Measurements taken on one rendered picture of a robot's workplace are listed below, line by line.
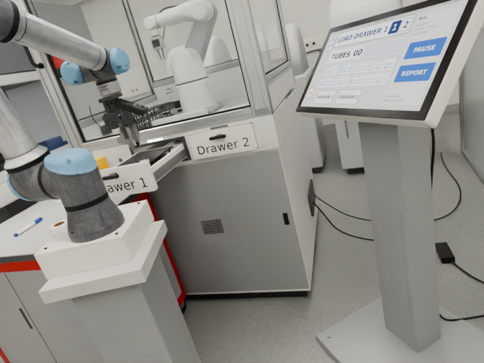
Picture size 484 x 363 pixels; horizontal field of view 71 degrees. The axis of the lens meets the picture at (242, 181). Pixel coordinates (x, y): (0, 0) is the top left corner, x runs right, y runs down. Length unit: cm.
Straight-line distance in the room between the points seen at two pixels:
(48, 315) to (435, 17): 154
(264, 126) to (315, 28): 321
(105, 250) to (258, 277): 97
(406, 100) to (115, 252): 82
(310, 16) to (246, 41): 320
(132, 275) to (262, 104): 82
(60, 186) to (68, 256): 19
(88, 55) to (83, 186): 38
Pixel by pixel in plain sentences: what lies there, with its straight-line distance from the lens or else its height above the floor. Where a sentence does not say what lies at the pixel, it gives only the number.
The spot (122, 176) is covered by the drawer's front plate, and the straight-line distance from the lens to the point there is 131.
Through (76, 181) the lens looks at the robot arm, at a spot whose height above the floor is 100.
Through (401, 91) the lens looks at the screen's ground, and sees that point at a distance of 92.
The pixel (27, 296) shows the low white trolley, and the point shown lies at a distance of 153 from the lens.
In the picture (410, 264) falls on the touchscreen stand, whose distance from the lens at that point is 126.
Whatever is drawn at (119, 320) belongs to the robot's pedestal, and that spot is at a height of 59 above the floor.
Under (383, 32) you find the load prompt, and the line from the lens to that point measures 109.
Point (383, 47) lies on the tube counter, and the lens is 105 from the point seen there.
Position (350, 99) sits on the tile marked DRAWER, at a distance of 103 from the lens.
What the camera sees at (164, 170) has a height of 85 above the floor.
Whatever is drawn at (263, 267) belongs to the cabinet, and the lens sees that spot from 172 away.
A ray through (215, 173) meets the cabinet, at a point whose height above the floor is 73.
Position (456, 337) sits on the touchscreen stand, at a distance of 160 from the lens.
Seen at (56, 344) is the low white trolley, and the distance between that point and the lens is 163.
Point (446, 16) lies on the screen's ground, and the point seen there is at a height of 115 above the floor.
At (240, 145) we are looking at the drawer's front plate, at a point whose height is 85.
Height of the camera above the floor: 118
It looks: 20 degrees down
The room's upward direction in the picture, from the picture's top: 15 degrees counter-clockwise
